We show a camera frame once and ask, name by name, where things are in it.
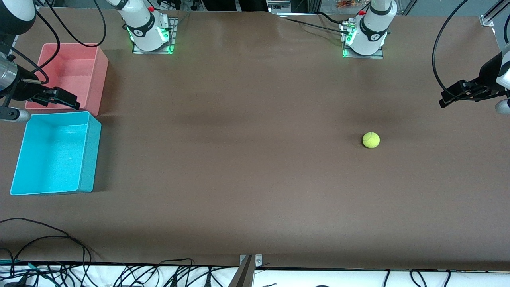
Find yellow tennis ball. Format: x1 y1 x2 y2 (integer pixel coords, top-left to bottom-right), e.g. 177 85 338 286
362 132 380 149

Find pink plastic bin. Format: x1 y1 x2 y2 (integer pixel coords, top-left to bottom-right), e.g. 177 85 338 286
25 43 109 116

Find blue plastic bin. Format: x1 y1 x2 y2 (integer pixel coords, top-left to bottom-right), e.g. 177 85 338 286
10 111 102 196

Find dark grey metal bar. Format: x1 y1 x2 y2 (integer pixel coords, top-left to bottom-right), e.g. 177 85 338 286
228 255 255 287

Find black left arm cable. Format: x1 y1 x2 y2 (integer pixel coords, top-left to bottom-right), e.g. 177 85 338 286
432 0 479 94

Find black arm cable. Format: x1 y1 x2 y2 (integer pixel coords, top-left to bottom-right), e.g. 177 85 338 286
10 0 107 85
432 0 479 94

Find aluminium frame profile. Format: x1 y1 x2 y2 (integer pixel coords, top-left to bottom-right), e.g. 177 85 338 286
480 0 510 27

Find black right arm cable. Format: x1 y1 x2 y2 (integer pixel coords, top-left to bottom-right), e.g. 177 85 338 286
10 0 107 85

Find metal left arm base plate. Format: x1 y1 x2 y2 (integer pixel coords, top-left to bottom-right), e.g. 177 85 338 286
341 22 384 59

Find long looping black cable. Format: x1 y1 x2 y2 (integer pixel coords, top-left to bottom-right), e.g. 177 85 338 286
0 218 93 275

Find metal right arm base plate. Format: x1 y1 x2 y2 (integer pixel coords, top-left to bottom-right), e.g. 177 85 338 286
132 18 177 55

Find black base power cable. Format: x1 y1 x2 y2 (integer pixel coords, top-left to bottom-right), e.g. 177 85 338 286
285 11 352 35

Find teal cable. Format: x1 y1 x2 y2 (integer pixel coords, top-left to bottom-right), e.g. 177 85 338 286
0 259 60 279

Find short black cable bundle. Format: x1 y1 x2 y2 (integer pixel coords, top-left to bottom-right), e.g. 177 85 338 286
382 269 451 287

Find tangled black cable bundle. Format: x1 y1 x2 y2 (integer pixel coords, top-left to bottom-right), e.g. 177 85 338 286
118 258 224 287

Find small silver metal bracket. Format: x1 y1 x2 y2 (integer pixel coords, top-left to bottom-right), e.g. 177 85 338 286
239 254 263 267

